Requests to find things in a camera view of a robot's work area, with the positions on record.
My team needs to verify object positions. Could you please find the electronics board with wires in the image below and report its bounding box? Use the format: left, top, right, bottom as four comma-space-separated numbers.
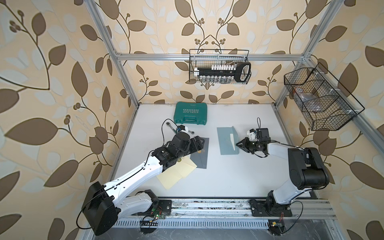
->
268, 216, 286, 236
140, 208, 163, 235

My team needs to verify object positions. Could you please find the clear plastic bag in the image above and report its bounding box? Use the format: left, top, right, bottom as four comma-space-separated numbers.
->
295, 88, 322, 112

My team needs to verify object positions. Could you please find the left electronics board with wires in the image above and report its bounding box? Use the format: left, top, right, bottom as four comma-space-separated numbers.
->
140, 208, 163, 235

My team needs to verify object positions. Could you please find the light blue envelope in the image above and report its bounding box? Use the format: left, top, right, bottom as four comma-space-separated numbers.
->
217, 127, 239, 156

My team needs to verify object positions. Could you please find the yellow envelope red seal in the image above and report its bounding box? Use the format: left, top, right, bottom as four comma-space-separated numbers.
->
157, 167, 182, 190

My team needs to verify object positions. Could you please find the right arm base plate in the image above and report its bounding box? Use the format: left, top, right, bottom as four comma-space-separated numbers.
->
249, 191, 293, 217

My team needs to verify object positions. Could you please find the aluminium rail front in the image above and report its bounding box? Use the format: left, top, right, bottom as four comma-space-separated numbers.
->
87, 197, 337, 220

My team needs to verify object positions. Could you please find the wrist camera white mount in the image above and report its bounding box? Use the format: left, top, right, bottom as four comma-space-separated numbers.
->
247, 129, 257, 142
177, 125, 189, 134

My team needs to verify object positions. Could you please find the ratchet wrench green handle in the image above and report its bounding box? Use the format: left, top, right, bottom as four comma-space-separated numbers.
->
166, 122, 180, 134

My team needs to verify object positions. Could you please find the black wire basket right wall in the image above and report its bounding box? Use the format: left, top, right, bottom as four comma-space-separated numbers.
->
284, 63, 365, 131

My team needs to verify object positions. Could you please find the black wire basket wall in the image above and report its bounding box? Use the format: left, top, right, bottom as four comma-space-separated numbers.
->
284, 63, 365, 131
189, 49, 252, 85

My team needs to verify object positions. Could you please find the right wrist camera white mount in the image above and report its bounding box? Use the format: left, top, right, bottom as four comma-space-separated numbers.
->
247, 129, 257, 142

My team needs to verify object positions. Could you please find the dark grey envelope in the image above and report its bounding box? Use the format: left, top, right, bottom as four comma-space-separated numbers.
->
191, 138, 209, 169

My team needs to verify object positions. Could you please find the black socket set holder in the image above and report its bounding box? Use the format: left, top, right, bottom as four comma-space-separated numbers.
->
192, 62, 252, 84

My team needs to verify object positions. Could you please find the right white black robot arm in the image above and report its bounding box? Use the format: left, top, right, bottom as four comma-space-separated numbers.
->
236, 128, 330, 216

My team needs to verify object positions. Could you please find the green tool case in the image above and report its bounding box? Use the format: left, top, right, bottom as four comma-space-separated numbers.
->
173, 102, 208, 125

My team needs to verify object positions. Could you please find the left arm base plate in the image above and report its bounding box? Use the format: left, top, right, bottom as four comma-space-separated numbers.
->
134, 190, 172, 216

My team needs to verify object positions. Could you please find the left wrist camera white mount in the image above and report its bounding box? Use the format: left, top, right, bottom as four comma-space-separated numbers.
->
177, 125, 189, 134

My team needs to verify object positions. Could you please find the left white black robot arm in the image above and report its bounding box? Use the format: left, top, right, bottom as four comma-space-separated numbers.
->
81, 132, 205, 236

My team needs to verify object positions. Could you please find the black wire basket back wall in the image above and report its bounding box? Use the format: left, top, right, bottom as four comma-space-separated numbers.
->
189, 49, 252, 85

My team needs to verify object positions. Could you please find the right electronics board with wires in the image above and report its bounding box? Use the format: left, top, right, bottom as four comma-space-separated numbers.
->
268, 216, 286, 236

